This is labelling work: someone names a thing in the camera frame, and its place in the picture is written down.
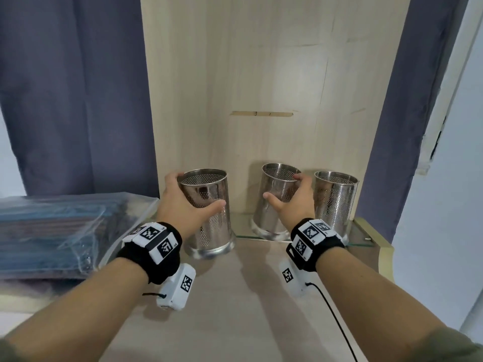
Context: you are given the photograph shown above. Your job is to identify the person's right hand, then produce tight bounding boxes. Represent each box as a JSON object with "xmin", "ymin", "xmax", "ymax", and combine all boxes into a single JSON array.
[{"xmin": 263, "ymin": 173, "xmax": 316, "ymax": 233}]

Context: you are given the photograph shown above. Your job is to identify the person's left hand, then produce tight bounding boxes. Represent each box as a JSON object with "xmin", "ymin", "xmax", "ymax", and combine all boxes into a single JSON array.
[{"xmin": 156, "ymin": 172, "xmax": 227, "ymax": 238}]

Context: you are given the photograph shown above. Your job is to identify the large perforated steel cylinder holder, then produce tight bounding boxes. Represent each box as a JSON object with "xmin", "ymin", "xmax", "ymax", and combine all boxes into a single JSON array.
[{"xmin": 177, "ymin": 169, "xmax": 237, "ymax": 261}]

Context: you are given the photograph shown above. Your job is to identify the person's left forearm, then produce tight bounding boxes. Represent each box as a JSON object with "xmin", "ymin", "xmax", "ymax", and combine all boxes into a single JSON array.
[{"xmin": 0, "ymin": 256, "xmax": 151, "ymax": 362}]

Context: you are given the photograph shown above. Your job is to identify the person's right forearm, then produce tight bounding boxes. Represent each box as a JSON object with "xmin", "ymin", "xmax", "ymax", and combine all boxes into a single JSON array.
[{"xmin": 312, "ymin": 245, "xmax": 483, "ymax": 362}]

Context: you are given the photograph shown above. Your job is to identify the black right wristband with markers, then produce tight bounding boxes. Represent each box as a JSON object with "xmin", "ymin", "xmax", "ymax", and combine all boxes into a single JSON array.
[{"xmin": 286, "ymin": 218, "xmax": 346, "ymax": 271}]

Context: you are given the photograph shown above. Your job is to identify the black wristband with markers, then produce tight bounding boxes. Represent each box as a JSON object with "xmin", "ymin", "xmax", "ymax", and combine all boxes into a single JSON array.
[
  {"xmin": 286, "ymin": 218, "xmax": 346, "ymax": 271},
  {"xmin": 115, "ymin": 221, "xmax": 183, "ymax": 285}
]

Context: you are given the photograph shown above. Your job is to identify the black left wristband with markers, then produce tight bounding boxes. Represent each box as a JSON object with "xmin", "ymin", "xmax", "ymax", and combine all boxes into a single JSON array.
[{"xmin": 115, "ymin": 221, "xmax": 183, "ymax": 285}]

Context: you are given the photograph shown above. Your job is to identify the light wooden board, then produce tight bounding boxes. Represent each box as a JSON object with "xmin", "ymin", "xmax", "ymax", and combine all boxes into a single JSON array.
[{"xmin": 140, "ymin": 0, "xmax": 413, "ymax": 223}]

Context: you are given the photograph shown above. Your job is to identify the clear plastic bag of sticks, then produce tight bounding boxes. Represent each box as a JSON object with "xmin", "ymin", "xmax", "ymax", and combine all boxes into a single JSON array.
[{"xmin": 0, "ymin": 192, "xmax": 161, "ymax": 280}]

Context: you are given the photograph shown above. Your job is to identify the blue curtain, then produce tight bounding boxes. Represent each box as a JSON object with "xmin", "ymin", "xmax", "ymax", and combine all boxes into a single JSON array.
[
  {"xmin": 356, "ymin": 0, "xmax": 471, "ymax": 244},
  {"xmin": 0, "ymin": 0, "xmax": 160, "ymax": 198}
]

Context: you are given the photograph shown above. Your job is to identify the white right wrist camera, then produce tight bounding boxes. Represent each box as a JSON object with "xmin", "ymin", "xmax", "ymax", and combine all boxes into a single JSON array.
[{"xmin": 279, "ymin": 258, "xmax": 308, "ymax": 297}]

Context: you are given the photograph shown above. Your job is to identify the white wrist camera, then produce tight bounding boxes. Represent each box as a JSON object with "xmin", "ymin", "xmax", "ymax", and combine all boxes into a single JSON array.
[
  {"xmin": 156, "ymin": 263, "xmax": 197, "ymax": 312},
  {"xmin": 279, "ymin": 258, "xmax": 308, "ymax": 297}
]

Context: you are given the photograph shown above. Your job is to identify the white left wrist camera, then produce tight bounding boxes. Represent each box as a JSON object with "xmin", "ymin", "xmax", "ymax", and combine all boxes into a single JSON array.
[{"xmin": 156, "ymin": 263, "xmax": 197, "ymax": 312}]

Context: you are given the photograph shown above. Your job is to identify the black cable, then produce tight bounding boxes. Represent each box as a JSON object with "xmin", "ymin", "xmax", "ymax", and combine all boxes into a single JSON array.
[{"xmin": 306, "ymin": 283, "xmax": 358, "ymax": 362}]

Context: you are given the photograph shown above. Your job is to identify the white door frame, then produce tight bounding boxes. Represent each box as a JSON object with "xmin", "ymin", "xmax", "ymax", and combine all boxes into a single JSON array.
[{"xmin": 413, "ymin": 0, "xmax": 483, "ymax": 332}]

